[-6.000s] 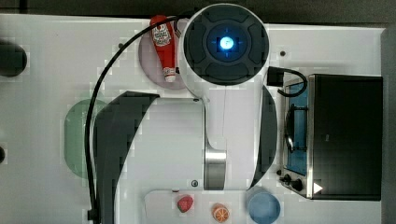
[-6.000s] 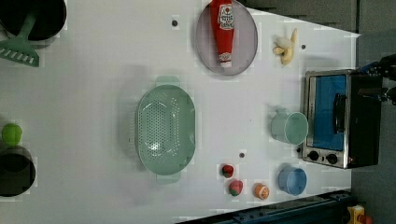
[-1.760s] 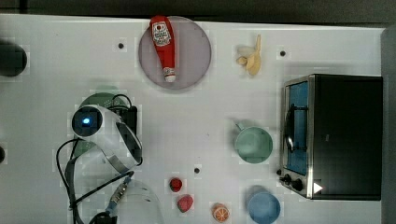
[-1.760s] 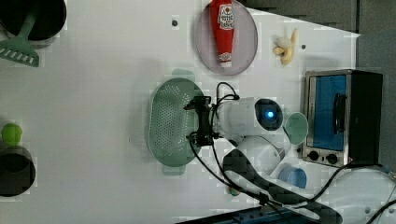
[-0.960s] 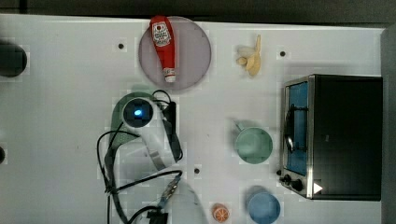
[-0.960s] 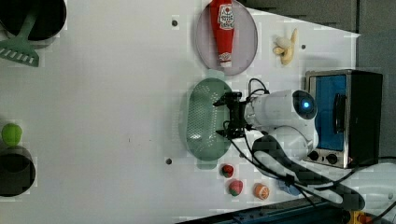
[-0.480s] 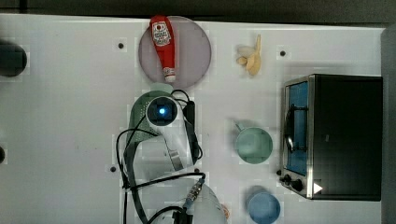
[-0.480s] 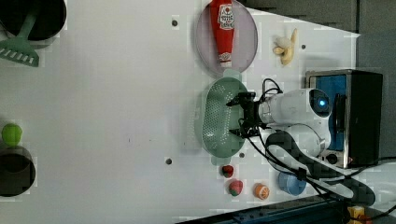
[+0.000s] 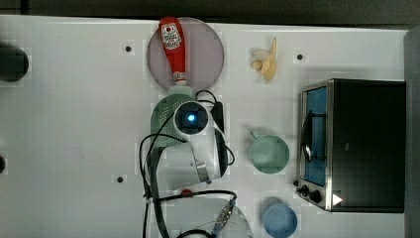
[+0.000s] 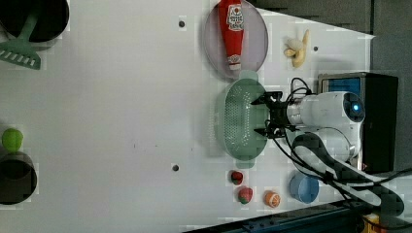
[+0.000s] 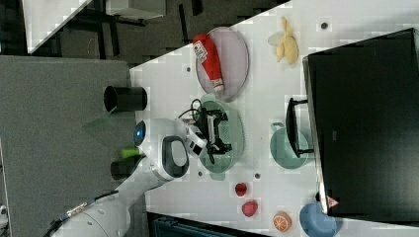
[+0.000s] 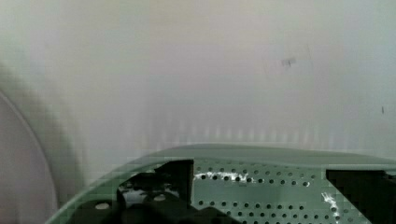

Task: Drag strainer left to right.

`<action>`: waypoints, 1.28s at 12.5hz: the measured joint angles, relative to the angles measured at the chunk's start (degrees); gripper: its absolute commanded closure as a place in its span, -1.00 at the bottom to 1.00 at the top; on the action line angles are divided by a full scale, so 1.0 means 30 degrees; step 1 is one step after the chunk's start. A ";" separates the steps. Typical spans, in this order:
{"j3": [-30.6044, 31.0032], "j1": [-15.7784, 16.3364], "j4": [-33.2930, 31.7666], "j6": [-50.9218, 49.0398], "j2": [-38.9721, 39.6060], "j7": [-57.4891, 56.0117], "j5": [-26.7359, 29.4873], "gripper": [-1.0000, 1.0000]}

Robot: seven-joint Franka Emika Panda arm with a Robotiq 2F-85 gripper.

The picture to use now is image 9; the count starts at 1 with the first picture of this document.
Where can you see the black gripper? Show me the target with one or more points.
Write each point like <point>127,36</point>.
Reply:
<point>218,115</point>

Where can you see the green plastic strainer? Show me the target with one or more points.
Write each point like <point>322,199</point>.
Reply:
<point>162,116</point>

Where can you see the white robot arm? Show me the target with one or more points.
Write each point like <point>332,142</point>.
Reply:
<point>190,150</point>

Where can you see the grey round plate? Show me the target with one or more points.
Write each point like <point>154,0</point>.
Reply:
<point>204,56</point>

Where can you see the green mug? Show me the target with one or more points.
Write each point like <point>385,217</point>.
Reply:
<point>268,153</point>

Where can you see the yellow peeled banana toy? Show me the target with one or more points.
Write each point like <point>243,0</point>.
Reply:
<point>265,61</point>

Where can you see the red strawberry toy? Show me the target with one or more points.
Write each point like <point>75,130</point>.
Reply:
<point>186,193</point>

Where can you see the red ketchup bottle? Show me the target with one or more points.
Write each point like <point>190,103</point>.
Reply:
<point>173,43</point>

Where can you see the blue bowl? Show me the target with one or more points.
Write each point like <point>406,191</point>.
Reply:
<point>279,221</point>

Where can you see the black toaster oven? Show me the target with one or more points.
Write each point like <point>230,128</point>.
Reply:
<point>352,144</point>

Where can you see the black cylinder post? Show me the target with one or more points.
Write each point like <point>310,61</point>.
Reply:
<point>14,63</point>

